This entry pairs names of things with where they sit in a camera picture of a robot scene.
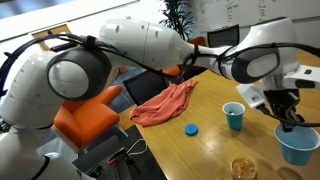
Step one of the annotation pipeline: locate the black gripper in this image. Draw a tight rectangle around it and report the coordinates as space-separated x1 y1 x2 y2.
263 88 306 133

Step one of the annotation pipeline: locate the blue plastic cup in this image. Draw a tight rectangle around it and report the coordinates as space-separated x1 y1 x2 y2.
273 123 320 167

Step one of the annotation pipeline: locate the dark robot base platform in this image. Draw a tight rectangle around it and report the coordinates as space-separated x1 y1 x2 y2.
70 134 134 180

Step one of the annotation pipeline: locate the blue cup with contents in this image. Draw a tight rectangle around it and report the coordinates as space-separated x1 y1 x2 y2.
221 101 247 132

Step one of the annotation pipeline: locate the glass jar with brown contents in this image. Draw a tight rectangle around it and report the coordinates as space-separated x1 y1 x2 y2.
230 156 259 180

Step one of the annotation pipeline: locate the blue round lid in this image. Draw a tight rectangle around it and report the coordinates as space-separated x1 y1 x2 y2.
184 123 200 137

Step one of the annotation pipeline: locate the orange sofa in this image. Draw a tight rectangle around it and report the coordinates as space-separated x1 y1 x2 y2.
142 35 208 79

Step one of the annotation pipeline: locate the salmon pink cloth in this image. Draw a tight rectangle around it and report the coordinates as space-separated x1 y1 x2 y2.
128 78 200 128

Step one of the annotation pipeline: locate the black mesh office chair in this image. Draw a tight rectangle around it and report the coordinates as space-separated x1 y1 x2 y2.
122 69 170 107

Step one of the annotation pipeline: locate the green potted plant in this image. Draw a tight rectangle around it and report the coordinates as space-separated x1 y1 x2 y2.
158 0 196 42

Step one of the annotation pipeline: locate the large orange armchair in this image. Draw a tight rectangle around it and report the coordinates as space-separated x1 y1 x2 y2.
50 84 129 153

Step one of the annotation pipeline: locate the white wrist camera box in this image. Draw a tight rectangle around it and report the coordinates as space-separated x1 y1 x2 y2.
235 82 268 112

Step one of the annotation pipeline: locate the white wall whiteboard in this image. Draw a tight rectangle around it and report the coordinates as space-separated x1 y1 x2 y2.
195 0 320 32

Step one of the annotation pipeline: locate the white floor cable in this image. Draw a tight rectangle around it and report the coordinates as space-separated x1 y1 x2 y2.
125 137 149 157

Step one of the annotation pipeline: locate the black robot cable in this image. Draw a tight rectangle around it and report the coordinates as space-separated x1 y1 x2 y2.
0 33 320 128

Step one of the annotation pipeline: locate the orange handled clamp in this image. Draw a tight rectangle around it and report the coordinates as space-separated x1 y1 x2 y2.
105 148 135 168

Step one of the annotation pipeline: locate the wooden door frame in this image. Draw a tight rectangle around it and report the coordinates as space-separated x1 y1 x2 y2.
31 22 73 42

